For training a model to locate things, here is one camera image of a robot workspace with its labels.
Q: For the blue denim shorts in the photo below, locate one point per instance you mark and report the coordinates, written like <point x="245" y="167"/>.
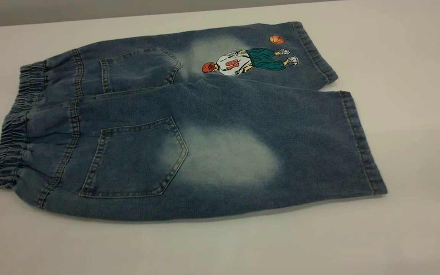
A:
<point x="224" y="114"/>

